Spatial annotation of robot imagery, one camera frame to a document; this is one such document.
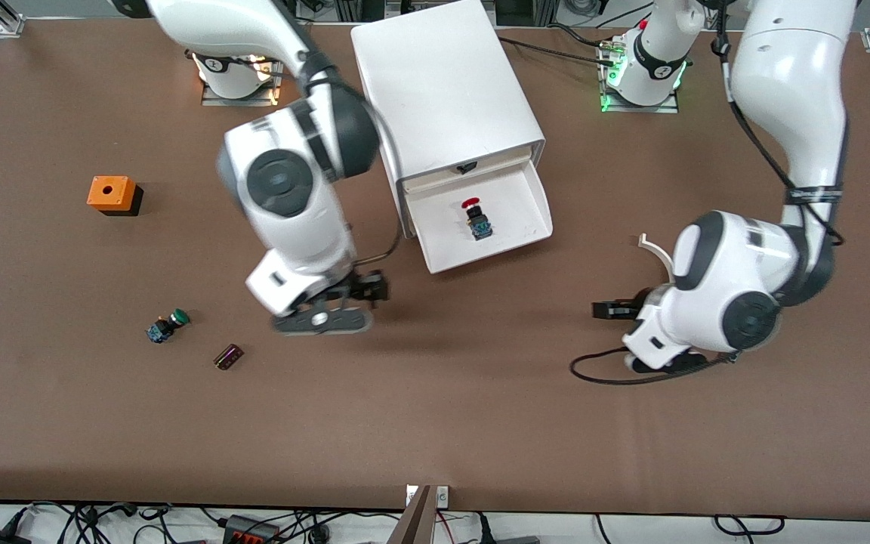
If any orange box with hole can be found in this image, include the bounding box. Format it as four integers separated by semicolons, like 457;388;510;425
87;176;144;218

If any black base supply cable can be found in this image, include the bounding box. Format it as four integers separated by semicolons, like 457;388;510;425
497;34;619;67

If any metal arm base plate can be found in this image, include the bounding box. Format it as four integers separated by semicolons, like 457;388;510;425
599;34;681;115
201;54;285;108

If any white drawer with black handle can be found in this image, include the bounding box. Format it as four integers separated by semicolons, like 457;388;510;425
402;146;535;194

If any grey camera mount beam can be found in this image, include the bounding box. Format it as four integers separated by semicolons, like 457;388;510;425
386;485;436;544

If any black looped cable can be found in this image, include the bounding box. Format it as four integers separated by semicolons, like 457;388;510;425
713;514;787;536

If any red push button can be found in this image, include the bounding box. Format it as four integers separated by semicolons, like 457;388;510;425
461;198;494;241

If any white drawer cabinet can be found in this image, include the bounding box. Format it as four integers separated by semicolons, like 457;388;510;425
350;0;548;240

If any white curved bracket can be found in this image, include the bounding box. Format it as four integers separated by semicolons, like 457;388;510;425
637;233;677;273

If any green push button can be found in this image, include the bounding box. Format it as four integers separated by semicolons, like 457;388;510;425
145;308;191;345

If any white plain drawer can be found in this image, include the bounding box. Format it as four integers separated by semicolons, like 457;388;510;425
407;157;555;275

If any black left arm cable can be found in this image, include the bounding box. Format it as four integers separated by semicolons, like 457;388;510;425
569;15;847;388

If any white mount bracket plate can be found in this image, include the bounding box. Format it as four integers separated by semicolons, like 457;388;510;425
405;486;451;508

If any black power strip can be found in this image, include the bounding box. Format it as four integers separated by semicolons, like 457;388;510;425
222;515;282;544

